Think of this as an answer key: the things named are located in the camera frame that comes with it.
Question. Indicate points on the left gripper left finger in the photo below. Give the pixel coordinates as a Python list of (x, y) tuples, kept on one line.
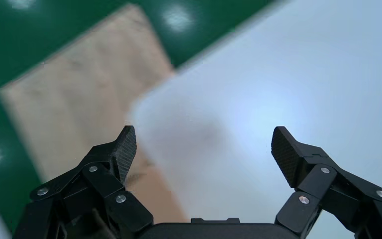
[(112, 155)]

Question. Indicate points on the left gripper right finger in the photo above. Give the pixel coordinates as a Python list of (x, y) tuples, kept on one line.
[(309, 158)]

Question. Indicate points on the wooden board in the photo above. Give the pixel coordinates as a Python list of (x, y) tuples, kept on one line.
[(85, 92)]

